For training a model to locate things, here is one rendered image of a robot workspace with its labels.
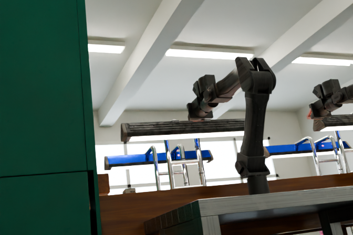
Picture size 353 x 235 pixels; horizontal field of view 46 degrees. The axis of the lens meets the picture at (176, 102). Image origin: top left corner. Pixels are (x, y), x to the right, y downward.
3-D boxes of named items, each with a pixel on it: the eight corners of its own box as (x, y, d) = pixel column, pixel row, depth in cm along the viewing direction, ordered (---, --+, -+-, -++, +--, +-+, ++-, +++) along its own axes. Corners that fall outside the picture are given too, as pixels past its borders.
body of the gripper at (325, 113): (307, 104, 189) (318, 98, 182) (325, 105, 192) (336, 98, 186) (311, 118, 186) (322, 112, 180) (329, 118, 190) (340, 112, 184)
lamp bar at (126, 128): (258, 130, 192) (255, 115, 195) (123, 136, 173) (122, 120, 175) (250, 135, 199) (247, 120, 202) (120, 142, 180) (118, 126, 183)
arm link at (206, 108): (196, 96, 161) (204, 88, 155) (210, 96, 163) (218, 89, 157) (199, 113, 159) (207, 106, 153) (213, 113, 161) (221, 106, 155)
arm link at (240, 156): (235, 172, 134) (244, 70, 129) (253, 171, 136) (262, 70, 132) (245, 178, 128) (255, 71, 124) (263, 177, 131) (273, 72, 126)
